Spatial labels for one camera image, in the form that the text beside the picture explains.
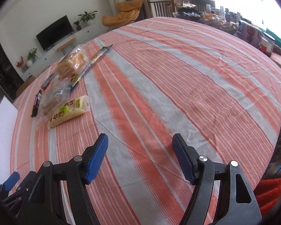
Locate white tv cabinet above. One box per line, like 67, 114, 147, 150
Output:
21, 23, 103, 81

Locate red blanket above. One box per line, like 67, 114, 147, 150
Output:
254, 178, 281, 218

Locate white cardboard box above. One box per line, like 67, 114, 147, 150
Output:
0, 97, 19, 185

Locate dark chocolate bar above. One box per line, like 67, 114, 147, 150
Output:
31, 89, 42, 118

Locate orange lounge chair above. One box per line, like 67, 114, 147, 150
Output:
101, 0, 143, 29

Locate large green potted plant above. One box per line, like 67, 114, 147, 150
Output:
78, 10, 98, 26

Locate black display cabinet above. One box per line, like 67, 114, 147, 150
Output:
0, 44, 24, 101

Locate dark wooden dining chair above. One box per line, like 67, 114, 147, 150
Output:
147, 0, 177, 17

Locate small potted plant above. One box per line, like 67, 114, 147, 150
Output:
73, 20, 81, 31

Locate cluttered side table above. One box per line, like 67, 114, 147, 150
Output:
173, 0, 281, 57

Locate clear yellow bread bag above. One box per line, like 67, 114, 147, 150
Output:
56, 47, 88, 78

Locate yellow rice cracker pack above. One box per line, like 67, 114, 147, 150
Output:
48, 95, 91, 128

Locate black television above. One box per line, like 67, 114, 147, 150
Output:
36, 15, 73, 51

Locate brown cardboard box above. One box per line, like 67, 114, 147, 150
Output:
16, 75, 35, 97

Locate wooden bench stool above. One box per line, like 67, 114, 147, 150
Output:
55, 37, 77, 55

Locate green plant white vase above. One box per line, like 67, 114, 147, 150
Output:
26, 48, 37, 68

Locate clear brown cake bag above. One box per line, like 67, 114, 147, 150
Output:
36, 78, 71, 130

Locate striped orange grey tablecloth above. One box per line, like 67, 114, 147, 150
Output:
10, 17, 281, 224

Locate long black green snack pack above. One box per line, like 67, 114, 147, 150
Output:
69, 45, 112, 91

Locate silver purple snack bar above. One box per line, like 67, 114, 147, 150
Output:
41, 72, 57, 91

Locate red flower arrangement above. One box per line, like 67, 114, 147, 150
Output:
16, 56, 25, 69

